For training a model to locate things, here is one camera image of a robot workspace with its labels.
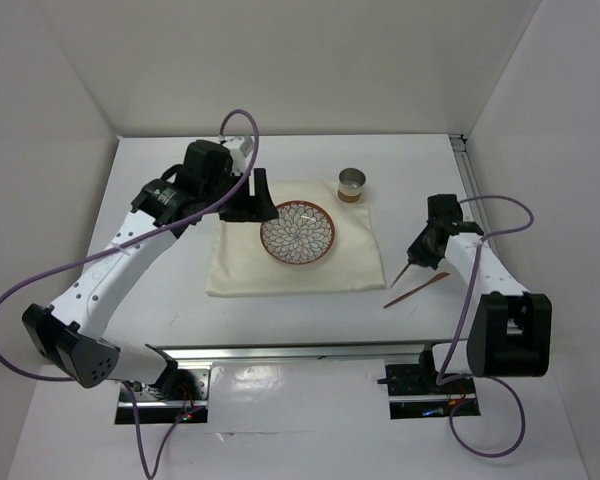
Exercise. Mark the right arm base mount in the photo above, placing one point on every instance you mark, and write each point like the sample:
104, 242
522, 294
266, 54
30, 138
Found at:
414, 394

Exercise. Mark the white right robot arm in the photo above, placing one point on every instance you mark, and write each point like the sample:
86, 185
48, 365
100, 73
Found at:
503, 330

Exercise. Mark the floral plate with orange rim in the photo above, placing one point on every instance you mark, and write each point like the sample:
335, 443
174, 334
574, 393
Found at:
303, 233

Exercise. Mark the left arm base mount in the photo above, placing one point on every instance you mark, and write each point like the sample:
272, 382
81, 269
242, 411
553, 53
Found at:
187, 397

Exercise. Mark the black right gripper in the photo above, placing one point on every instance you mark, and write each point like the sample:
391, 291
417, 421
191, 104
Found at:
418, 256

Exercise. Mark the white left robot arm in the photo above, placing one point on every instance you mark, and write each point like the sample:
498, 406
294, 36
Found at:
70, 332

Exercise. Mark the copper knife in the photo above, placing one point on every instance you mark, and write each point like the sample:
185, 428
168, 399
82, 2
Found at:
436, 278

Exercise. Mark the copper fork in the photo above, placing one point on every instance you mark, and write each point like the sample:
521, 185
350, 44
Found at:
399, 275

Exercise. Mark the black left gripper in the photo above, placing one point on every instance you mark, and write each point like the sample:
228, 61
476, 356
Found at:
255, 208

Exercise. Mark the steel cup with cork base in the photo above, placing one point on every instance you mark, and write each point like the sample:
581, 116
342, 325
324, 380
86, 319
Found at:
351, 183

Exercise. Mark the aluminium front rail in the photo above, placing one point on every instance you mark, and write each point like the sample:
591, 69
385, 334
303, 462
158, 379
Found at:
278, 352

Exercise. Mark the cream cloth napkin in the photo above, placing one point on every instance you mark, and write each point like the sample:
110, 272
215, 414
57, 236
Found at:
241, 267

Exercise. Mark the aluminium side rail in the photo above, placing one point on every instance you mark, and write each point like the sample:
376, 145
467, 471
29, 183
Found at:
475, 200

